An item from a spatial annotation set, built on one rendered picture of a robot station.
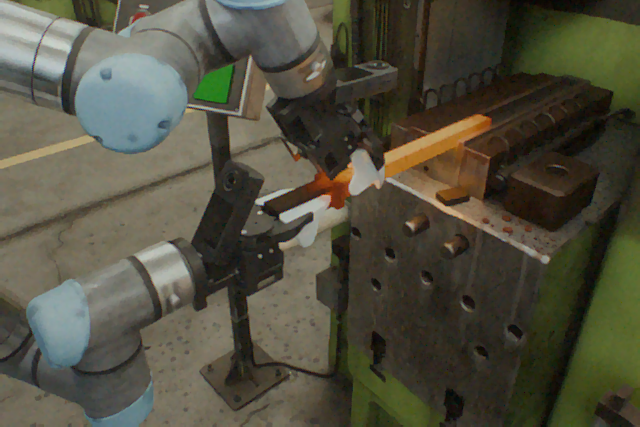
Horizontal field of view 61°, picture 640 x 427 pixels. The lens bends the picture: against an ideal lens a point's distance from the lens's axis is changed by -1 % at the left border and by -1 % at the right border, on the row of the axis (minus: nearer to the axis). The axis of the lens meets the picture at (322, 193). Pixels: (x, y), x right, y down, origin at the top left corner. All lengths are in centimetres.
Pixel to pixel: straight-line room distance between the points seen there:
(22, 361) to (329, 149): 41
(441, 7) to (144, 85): 77
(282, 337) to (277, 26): 148
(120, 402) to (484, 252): 53
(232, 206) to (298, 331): 136
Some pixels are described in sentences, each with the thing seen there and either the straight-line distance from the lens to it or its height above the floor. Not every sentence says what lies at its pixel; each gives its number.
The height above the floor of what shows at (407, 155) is 101.
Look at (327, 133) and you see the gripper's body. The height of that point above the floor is 110.
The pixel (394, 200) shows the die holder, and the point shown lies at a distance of 94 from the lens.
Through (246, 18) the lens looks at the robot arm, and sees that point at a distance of 55.
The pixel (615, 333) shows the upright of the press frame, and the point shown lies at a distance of 108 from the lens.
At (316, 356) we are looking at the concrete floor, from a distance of 186.
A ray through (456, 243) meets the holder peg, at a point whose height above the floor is 88.
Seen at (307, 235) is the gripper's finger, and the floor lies 97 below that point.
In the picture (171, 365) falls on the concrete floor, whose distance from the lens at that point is 189.
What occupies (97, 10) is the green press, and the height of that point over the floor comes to 21.
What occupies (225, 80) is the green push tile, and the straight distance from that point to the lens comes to 108.
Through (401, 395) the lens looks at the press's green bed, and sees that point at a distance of 122.
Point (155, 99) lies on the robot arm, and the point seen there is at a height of 122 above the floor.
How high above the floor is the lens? 138
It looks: 31 degrees down
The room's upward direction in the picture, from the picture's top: straight up
